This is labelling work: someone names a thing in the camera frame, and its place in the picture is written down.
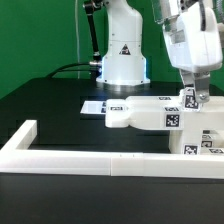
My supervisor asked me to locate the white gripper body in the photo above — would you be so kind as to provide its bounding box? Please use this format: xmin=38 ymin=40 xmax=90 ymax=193
xmin=163 ymin=3 xmax=223 ymax=73

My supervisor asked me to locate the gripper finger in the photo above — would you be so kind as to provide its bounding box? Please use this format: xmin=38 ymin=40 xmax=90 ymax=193
xmin=180 ymin=69 xmax=194 ymax=87
xmin=194 ymin=72 xmax=210 ymax=103

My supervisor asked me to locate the small tagged white cube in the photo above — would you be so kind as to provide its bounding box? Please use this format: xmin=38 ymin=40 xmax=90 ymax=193
xmin=181 ymin=87 xmax=200 ymax=111

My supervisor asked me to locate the white chair back part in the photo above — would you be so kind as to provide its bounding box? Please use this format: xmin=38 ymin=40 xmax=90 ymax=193
xmin=105 ymin=96 xmax=224 ymax=130

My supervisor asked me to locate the white chair seat part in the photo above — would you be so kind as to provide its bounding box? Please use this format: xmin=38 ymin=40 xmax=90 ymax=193
xmin=169 ymin=130 xmax=202 ymax=155

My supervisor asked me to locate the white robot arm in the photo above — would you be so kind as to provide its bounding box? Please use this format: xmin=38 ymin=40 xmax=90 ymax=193
xmin=97 ymin=0 xmax=223 ymax=103

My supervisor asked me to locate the white sheet with tags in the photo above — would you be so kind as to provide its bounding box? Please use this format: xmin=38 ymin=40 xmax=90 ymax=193
xmin=80 ymin=101 xmax=106 ymax=115

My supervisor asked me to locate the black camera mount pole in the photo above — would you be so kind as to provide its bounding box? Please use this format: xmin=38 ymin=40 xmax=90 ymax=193
xmin=83 ymin=0 xmax=101 ymax=61

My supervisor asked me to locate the black cable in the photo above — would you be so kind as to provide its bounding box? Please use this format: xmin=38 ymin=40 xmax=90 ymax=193
xmin=45 ymin=61 xmax=101 ymax=80

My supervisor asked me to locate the white U-shaped border frame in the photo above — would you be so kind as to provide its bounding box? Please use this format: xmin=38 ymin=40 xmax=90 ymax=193
xmin=0 ymin=120 xmax=224 ymax=179

